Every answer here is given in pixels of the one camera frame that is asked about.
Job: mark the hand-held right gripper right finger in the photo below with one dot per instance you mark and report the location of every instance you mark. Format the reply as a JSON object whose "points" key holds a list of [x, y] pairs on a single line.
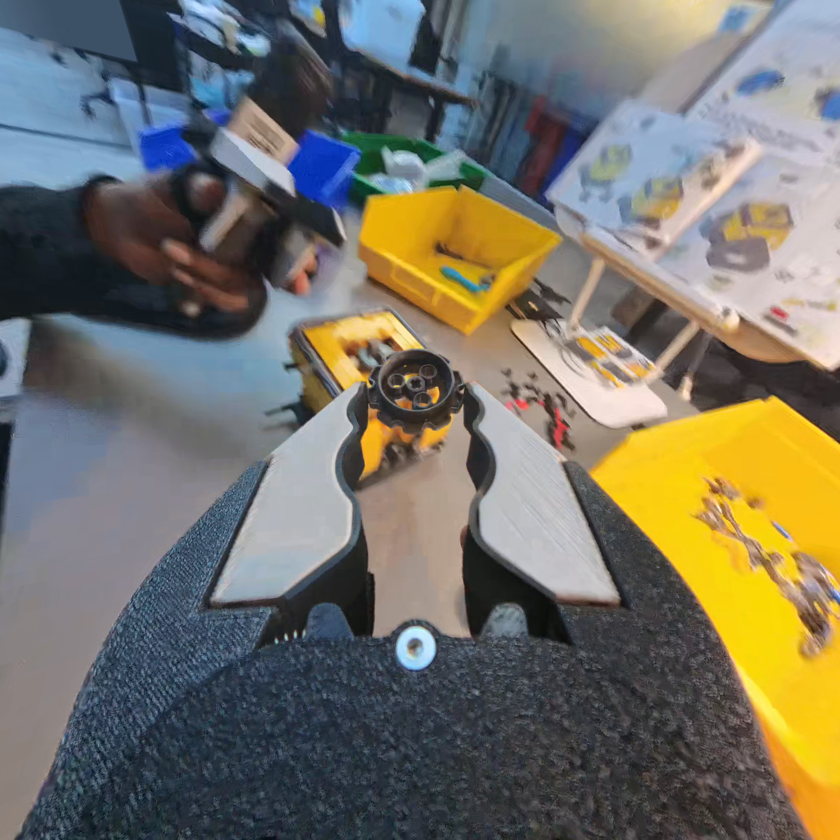
{"points": [[538, 525]]}

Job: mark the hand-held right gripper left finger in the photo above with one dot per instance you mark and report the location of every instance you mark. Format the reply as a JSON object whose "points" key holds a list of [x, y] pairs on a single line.
{"points": [[295, 525]]}

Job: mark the white document stand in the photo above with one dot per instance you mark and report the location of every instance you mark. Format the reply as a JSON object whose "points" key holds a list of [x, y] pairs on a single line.
{"points": [[591, 394]]}

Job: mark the black yellow toy brick vehicle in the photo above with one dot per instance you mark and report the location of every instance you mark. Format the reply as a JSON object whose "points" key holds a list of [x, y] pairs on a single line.
{"points": [[335, 355]]}

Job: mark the toothed brick wheel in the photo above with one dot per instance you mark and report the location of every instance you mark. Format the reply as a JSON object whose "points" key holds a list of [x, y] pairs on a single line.
{"points": [[418, 387]]}

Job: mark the printed instruction booklet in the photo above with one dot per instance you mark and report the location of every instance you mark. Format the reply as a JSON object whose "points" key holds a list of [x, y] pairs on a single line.
{"points": [[656, 171]]}

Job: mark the person's left forearm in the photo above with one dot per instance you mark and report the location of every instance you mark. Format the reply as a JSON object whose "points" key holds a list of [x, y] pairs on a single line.
{"points": [[40, 250]]}

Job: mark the grey desk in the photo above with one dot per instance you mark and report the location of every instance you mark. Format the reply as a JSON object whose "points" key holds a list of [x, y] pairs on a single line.
{"points": [[131, 433]]}

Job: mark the white printed task sheet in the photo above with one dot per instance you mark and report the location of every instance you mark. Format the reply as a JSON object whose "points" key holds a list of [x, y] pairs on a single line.
{"points": [[788, 66]]}

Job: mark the person's left hand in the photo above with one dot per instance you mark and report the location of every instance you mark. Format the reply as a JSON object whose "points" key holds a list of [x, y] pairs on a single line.
{"points": [[131, 223]]}

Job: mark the blue plastic bin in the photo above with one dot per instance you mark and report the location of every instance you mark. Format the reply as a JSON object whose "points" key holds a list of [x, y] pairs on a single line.
{"points": [[322, 164]]}

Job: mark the pile of small brick parts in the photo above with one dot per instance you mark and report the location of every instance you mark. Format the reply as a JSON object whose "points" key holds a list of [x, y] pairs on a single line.
{"points": [[545, 407]]}

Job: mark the clear plastic bag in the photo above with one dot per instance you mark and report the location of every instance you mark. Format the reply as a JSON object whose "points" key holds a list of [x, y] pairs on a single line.
{"points": [[414, 164]]}

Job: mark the green plastic bin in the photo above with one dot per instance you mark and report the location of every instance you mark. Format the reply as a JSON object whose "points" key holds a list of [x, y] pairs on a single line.
{"points": [[453, 164]]}

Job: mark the yellow plastic bin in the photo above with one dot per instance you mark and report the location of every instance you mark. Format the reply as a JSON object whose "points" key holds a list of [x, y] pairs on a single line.
{"points": [[394, 236]]}

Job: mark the yellow plastic box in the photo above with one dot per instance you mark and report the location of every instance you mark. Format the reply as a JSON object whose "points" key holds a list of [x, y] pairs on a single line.
{"points": [[709, 473]]}

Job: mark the sticker sheet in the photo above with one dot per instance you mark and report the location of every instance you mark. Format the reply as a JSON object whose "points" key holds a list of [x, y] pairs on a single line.
{"points": [[604, 357]]}

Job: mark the black textured armrest pad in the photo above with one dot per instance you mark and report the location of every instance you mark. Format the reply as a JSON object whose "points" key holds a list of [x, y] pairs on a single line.
{"points": [[171, 322]]}

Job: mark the blue brick separator tool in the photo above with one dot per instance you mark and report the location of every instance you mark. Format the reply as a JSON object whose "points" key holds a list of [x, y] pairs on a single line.
{"points": [[466, 278]]}

